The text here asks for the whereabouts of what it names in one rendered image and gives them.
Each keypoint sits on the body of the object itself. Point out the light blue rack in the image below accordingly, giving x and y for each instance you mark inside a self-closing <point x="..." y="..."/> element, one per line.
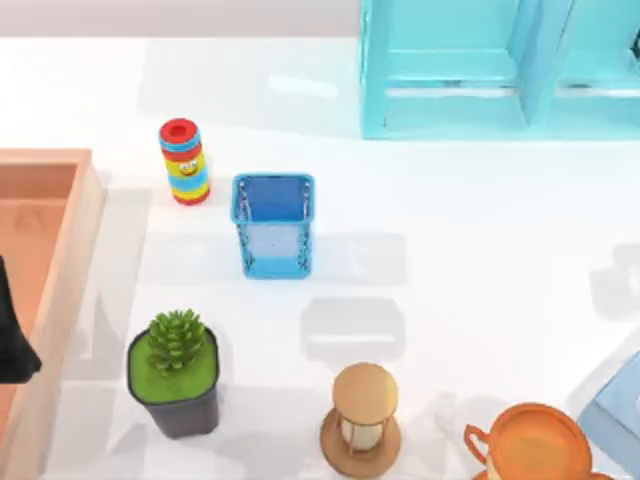
<point x="450" y="65"/>

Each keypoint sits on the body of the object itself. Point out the wooden hourglass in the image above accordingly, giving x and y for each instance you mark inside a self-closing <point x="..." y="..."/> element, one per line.
<point x="362" y="417"/>

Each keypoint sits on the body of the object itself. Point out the stack of coloured rings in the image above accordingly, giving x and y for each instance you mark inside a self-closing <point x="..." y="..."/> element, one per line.
<point x="184" y="162"/>

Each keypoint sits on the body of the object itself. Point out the blue mesh basket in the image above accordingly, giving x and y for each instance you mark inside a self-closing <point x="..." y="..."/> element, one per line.
<point x="272" y="225"/>

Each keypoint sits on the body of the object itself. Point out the orange trophy cup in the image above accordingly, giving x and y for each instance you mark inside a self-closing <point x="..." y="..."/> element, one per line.
<point x="535" y="445"/>

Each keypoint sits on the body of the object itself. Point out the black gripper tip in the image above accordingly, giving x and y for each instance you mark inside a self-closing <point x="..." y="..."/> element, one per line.
<point x="15" y="345"/>

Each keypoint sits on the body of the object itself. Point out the shallow salmon-coloured box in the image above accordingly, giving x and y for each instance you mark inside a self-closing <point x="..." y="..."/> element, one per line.
<point x="45" y="240"/>

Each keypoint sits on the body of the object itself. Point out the green plant in black pot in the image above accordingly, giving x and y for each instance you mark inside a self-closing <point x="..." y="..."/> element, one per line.
<point x="172" y="372"/>

